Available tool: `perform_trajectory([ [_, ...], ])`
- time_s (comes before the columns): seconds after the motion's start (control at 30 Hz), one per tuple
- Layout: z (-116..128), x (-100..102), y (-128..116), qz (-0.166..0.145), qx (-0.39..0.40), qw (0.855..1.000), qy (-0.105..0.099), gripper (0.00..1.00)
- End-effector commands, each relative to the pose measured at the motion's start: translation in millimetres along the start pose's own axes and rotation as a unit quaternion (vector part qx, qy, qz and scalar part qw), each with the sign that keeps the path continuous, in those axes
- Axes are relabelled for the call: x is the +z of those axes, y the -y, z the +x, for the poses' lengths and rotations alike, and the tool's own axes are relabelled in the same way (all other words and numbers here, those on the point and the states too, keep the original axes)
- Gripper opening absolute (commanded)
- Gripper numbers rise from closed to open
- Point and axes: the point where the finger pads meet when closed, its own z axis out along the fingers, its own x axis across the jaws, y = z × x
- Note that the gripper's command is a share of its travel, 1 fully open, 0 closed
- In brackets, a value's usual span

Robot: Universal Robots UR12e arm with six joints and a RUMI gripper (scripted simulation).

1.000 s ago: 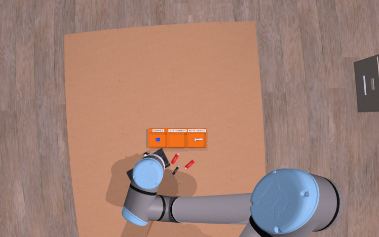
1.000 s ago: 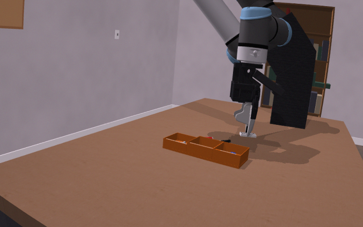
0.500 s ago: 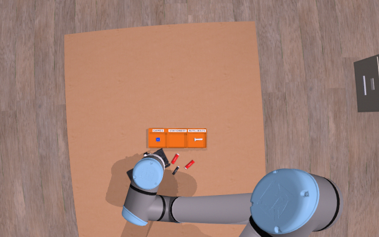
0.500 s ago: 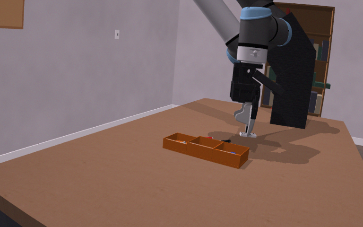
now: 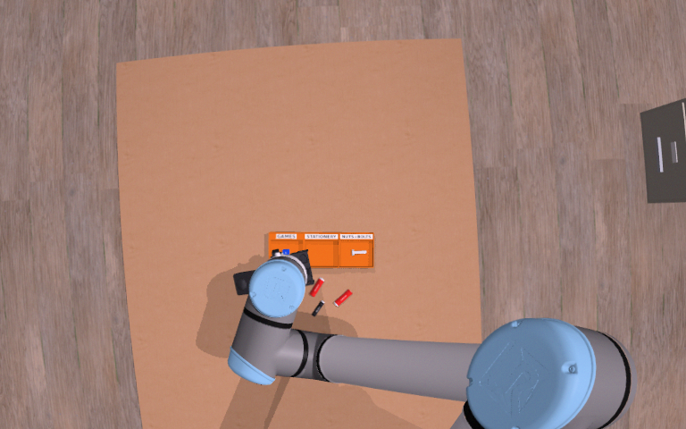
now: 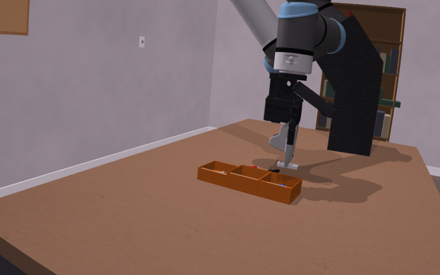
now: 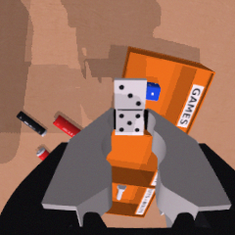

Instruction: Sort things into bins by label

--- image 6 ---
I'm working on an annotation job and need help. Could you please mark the orange bin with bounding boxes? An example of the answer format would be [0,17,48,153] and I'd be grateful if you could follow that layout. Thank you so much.
[197,161,303,205]

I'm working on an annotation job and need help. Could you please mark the white domino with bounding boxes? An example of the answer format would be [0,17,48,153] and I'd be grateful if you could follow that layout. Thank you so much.
[277,161,298,170]

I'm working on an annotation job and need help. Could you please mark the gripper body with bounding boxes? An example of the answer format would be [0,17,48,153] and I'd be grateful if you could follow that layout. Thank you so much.
[264,72,307,126]

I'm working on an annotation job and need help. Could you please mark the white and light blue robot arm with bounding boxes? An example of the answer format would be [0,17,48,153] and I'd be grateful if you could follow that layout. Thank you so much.
[230,0,347,118]

